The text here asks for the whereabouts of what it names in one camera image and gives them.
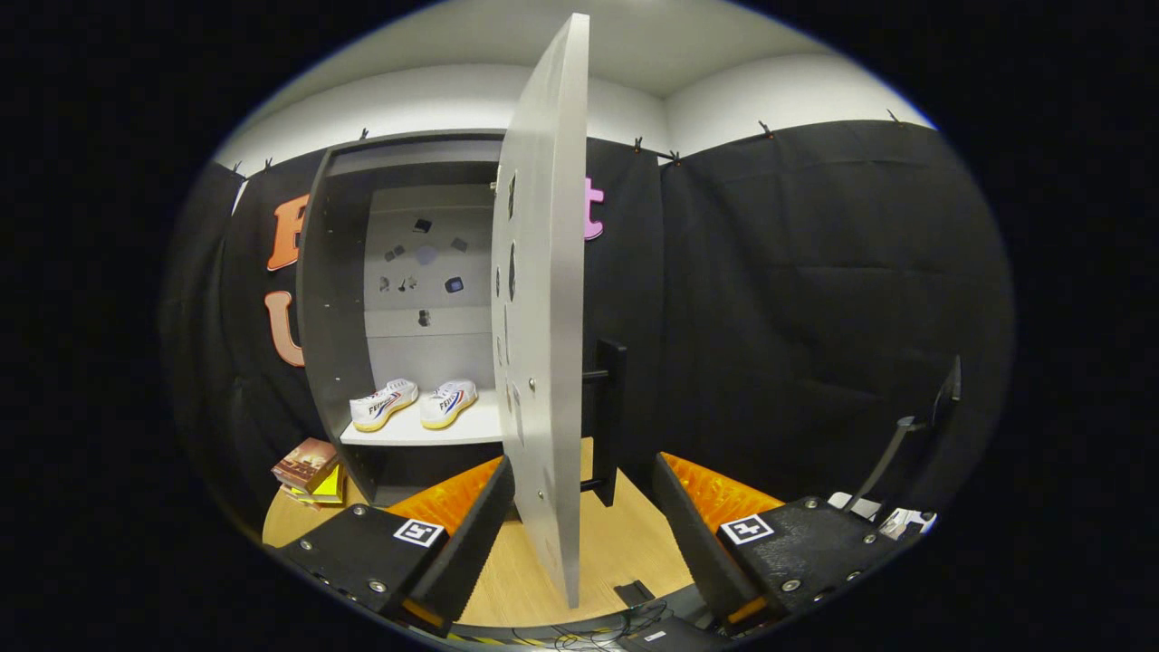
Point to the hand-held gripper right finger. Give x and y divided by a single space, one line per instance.
688 534

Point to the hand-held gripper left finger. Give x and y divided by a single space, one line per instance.
480 534

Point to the white striped shoe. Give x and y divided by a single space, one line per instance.
385 403
448 403

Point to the beige shoe cabinet door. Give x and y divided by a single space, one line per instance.
543 317

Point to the dark grey shoe cabinet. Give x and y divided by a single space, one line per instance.
330 317

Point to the small black block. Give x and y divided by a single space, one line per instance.
634 593

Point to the yellow black hazard tape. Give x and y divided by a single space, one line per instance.
489 639

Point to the black flat device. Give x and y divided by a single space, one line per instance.
670 638

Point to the yellow book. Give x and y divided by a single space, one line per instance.
328 482

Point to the brown book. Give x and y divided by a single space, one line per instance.
306 464

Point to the black backdrop cloth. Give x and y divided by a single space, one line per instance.
797 317

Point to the black metal stand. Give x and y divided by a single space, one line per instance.
949 398

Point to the row of black cloth clips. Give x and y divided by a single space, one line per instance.
766 130

